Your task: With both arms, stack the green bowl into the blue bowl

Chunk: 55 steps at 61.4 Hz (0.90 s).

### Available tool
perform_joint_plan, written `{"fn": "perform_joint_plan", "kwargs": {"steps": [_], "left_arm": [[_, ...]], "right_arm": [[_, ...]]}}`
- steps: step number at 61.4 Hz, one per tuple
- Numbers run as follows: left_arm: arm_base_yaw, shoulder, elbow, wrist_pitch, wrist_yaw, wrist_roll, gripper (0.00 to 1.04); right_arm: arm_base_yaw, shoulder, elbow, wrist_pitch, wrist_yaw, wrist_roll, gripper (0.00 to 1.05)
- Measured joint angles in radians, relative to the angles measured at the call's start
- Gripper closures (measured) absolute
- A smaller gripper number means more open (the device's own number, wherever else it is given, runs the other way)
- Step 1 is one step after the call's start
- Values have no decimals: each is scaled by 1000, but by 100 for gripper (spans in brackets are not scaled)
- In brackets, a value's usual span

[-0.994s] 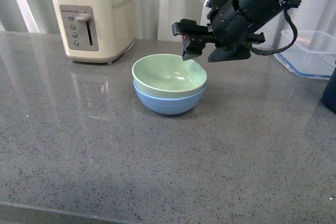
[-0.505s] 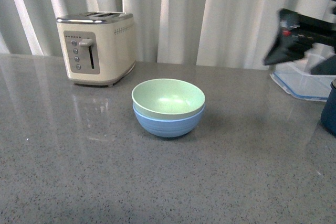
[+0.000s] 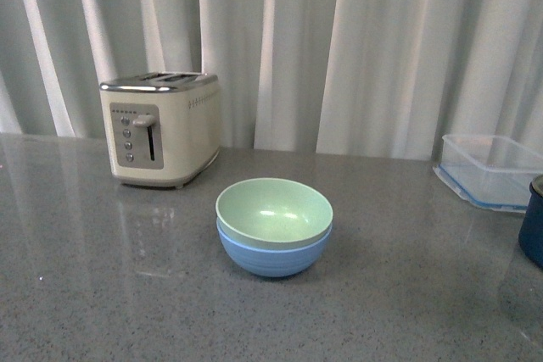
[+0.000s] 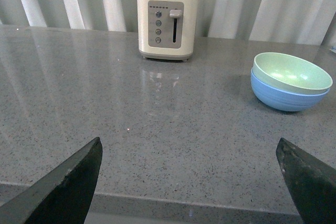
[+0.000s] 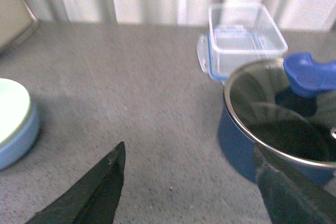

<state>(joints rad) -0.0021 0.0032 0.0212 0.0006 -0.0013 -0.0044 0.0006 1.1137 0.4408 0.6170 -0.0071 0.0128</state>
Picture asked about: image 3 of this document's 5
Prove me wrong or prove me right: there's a blue bowl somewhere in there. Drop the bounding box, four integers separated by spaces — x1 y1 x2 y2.
216 219 333 278

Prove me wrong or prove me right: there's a dark blue pot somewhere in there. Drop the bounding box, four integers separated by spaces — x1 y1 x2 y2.
518 175 543 269

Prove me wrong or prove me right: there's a green bowl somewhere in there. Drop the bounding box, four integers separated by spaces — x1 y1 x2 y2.
216 178 333 249

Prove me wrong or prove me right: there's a white curtain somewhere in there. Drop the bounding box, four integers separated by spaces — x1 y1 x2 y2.
1 0 542 160

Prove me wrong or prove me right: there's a clear plastic food container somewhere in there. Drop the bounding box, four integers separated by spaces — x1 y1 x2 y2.
434 134 542 213

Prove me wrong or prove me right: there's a cream two-slot toaster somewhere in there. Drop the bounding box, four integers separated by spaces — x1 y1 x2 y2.
99 71 221 187

